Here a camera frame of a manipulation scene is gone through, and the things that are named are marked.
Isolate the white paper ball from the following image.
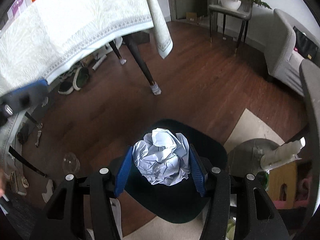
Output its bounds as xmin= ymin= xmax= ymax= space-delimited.
xmin=132 ymin=128 xmax=190 ymax=186

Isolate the dark green trash bin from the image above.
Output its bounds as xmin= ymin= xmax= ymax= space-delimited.
xmin=110 ymin=119 xmax=227 ymax=224

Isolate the person left hand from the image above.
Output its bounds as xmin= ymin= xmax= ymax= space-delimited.
xmin=0 ymin=169 xmax=7 ymax=197

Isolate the white green shoe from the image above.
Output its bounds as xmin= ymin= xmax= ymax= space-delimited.
xmin=73 ymin=67 xmax=89 ymax=91

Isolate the green cap bottle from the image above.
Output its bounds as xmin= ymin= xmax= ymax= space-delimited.
xmin=255 ymin=171 xmax=269 ymax=190

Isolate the white patterned tablecloth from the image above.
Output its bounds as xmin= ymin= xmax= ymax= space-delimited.
xmin=1 ymin=0 xmax=173 ymax=94

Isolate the black table leg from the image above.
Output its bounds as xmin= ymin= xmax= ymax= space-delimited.
xmin=123 ymin=34 xmax=162 ymax=95

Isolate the grey armchair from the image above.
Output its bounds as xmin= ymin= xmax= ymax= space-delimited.
xmin=264 ymin=9 xmax=319 ymax=96

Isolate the round grey marble table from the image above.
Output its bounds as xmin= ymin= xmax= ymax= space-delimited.
xmin=299 ymin=59 xmax=319 ymax=220

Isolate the small cardboard box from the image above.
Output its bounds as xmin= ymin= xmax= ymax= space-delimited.
xmin=186 ymin=12 xmax=198 ymax=23

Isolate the black handbag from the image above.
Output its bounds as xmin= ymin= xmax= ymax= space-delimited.
xmin=293 ymin=26 xmax=318 ymax=61

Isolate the grey dining chair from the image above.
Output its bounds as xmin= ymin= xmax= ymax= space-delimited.
xmin=208 ymin=0 xmax=253 ymax=53

